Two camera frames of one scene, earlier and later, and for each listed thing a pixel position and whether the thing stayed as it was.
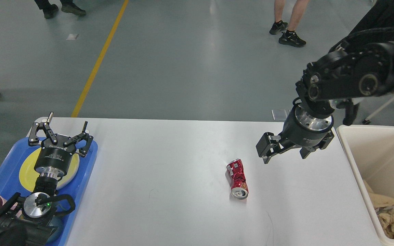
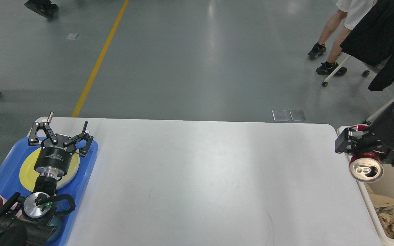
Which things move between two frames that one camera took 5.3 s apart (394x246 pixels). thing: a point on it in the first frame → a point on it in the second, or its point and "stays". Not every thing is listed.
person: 290,37 → 354,10
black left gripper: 54,158 stays
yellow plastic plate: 28,175 stays
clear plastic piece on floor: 280,114 stays
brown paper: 390,222 stays
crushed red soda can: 239,189 → 366,166
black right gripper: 302,129 → 388,128
